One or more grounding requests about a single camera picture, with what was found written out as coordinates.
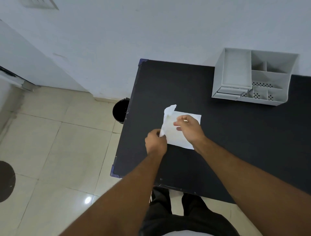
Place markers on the dark round stool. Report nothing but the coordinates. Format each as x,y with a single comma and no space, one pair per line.
6,181

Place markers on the black trash bin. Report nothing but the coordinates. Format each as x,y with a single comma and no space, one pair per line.
119,111

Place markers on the grey door frame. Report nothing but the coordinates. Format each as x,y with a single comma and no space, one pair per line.
14,77

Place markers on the person's right thumb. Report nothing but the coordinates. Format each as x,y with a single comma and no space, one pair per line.
180,129

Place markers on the person's black trousers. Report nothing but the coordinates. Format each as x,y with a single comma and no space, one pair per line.
194,218

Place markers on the white paper tissue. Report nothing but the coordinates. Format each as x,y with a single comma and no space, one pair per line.
173,136

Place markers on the person's left forearm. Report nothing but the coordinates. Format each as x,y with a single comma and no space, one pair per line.
126,194

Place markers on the person's right hand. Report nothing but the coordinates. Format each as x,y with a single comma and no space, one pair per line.
192,130

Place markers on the person's white shirt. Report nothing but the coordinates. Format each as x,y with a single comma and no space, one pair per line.
178,233

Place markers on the white desk organizer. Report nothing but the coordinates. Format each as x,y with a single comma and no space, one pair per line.
237,73

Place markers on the blue table corner guard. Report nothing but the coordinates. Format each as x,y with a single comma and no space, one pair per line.
113,171
142,62

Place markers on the person's left hand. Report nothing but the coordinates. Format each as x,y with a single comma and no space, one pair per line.
155,143

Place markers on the person's right forearm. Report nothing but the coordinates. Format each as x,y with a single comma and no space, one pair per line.
247,184

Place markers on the person's left fingers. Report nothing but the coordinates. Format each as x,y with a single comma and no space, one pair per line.
163,141

